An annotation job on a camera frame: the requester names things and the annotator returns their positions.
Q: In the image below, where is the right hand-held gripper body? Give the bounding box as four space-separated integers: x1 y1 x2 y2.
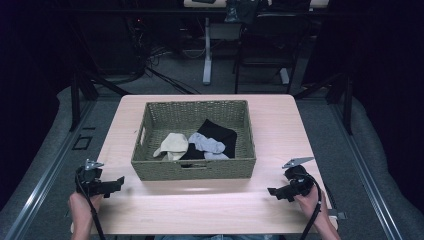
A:
281 156 316 201

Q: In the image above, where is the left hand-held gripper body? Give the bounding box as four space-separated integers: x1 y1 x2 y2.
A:
74 158 116 198

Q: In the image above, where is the person's right hand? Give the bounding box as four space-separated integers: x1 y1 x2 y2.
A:
294 185 326 225

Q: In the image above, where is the person's left hand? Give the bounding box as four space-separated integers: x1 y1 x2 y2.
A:
67 191 104 233

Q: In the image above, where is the grey table clamp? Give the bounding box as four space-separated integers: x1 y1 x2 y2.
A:
327 209 348 222

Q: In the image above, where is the cream sock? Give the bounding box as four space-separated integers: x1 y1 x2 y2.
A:
152 132 190 162

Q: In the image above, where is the green woven basket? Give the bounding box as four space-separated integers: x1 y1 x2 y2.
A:
130 99 257 182

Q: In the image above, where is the black cloth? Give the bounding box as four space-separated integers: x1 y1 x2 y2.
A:
179 118 239 161

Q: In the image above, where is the grey sock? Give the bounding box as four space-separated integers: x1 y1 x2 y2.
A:
188 131 230 161

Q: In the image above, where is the black metal stand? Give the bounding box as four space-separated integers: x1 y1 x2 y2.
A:
293 72 355 136
68 68 132 132

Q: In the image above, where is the short white desk foot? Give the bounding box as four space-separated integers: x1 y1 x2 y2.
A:
279 67 291 86

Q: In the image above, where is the black chair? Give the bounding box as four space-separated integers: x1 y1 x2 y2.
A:
232 12 303 95

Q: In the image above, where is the white desk leg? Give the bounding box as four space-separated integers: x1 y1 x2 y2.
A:
202 17 214 86

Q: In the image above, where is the dark bag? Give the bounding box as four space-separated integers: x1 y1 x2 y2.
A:
224 0 260 24

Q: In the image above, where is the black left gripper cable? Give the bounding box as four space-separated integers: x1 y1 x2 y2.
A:
75 173 107 240

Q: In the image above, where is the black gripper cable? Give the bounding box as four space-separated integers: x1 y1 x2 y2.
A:
299 171 324 240
75 173 107 240

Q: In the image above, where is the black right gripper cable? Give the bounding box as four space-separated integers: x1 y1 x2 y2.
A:
299 171 324 240

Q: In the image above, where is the metal floor rail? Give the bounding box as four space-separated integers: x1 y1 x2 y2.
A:
329 101 405 240
3 99 98 240

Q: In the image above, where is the bundle of floor cables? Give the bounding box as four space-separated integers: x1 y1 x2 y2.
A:
125 16 203 96

